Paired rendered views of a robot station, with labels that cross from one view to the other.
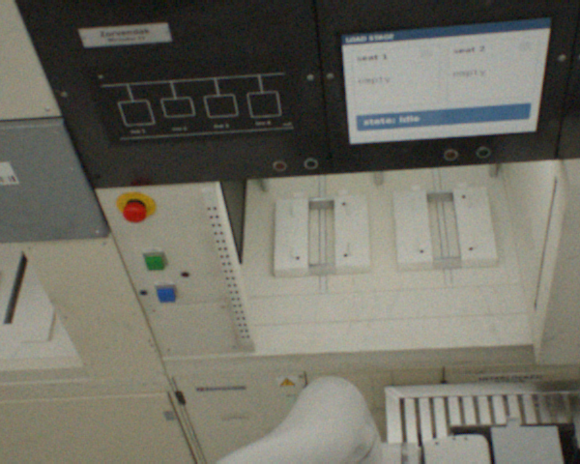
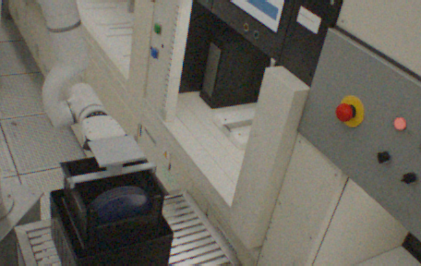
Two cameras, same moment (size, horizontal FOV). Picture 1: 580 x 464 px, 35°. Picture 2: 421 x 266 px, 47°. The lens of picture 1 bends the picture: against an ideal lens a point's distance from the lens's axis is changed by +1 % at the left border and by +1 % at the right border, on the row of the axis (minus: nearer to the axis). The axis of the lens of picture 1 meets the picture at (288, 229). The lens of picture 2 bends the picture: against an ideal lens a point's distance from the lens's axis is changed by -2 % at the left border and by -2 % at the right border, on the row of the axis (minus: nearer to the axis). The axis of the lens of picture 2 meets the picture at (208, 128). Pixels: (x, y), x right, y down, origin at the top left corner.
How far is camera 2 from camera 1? 1.31 m
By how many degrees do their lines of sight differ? 38
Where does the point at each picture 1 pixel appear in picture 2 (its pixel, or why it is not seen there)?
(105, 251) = (150, 11)
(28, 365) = (120, 68)
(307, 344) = (180, 138)
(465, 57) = not seen: outside the picture
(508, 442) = (125, 141)
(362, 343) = (194, 154)
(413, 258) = not seen: hidden behind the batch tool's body
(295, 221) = (246, 114)
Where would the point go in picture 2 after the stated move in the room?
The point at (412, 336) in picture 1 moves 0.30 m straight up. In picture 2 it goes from (210, 172) to (226, 97)
